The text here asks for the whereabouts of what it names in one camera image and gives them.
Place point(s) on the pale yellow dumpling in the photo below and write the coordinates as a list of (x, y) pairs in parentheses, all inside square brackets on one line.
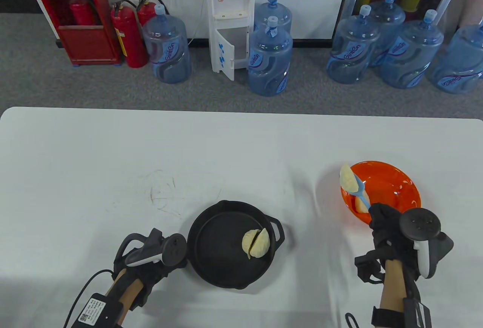
[(349, 180), (249, 241), (261, 247), (360, 205)]

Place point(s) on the red fire extinguisher cabinet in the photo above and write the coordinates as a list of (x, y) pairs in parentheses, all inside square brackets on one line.
[(88, 45)]

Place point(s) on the person's right forearm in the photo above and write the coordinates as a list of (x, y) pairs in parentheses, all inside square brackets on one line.
[(394, 286)]

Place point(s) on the black frying pan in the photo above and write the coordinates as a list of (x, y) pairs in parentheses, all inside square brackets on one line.
[(215, 245)]

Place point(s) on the black grey left hand controller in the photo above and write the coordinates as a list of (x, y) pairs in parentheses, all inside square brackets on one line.
[(175, 251)]

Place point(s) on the person's left hand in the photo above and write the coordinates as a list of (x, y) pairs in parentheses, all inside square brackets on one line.
[(153, 279)]

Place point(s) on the black grey hand controller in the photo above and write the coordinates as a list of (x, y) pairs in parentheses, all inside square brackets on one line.
[(175, 251), (419, 224)]

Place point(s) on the blue dessert shovel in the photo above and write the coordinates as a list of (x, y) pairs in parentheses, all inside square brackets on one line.
[(364, 196)]

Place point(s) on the white water dispenser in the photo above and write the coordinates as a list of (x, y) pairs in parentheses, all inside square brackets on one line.
[(230, 3)]

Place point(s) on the person's left forearm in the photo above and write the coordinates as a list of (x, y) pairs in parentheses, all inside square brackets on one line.
[(126, 290)]

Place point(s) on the orange plastic bowl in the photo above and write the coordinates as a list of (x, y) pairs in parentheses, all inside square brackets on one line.
[(396, 188)]

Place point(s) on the black wrist sensor box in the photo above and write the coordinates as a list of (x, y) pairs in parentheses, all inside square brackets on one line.
[(100, 313), (417, 314)]

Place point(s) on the blue water jug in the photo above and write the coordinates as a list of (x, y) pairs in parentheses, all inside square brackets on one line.
[(411, 56), (390, 14), (269, 63), (460, 60), (353, 52), (168, 52), (283, 14)]

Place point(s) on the black grey right hand controller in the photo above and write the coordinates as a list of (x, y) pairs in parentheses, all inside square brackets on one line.
[(419, 224)]

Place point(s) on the red extinguisher inside cabinet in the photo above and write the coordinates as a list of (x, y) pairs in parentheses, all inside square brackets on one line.
[(83, 14)]

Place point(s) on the person's right hand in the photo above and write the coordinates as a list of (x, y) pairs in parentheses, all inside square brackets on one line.
[(386, 222)]

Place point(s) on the black left wrist sensor box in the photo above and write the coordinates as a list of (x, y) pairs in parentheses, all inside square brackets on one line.
[(100, 313)]

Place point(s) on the tall red fire extinguisher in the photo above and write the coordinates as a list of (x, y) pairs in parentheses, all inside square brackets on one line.
[(130, 41)]

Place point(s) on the short red fire extinguisher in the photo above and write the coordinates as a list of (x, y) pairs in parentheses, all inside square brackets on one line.
[(145, 14)]

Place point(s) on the black right wrist sensor box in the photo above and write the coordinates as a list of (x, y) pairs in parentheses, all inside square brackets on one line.
[(417, 314)]

